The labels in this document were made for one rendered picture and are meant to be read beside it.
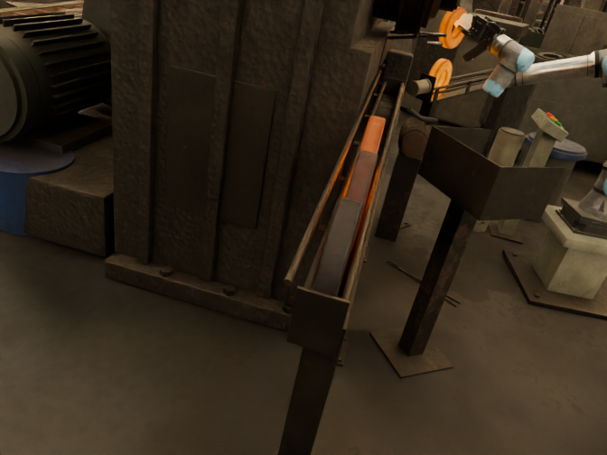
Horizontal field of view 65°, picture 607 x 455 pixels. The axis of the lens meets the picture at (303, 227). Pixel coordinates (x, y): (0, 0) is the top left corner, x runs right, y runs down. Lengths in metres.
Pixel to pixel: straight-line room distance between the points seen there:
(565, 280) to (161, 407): 1.65
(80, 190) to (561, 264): 1.84
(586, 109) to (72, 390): 3.58
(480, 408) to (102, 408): 1.04
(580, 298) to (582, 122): 1.95
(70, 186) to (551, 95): 3.13
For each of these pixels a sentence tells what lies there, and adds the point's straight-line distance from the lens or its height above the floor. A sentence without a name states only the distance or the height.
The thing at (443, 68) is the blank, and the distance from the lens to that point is 2.15.
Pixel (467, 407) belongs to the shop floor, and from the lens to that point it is 1.56.
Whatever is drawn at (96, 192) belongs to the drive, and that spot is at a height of 0.25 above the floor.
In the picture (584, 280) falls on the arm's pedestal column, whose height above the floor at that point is 0.11.
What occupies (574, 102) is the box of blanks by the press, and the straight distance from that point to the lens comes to 3.94.
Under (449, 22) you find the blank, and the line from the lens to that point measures 2.10.
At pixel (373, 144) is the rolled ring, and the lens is 0.96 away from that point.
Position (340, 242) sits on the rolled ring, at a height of 0.72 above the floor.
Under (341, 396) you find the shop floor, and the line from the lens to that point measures 1.43.
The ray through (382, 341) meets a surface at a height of 0.01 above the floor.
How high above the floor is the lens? 1.04
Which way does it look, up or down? 29 degrees down
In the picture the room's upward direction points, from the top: 12 degrees clockwise
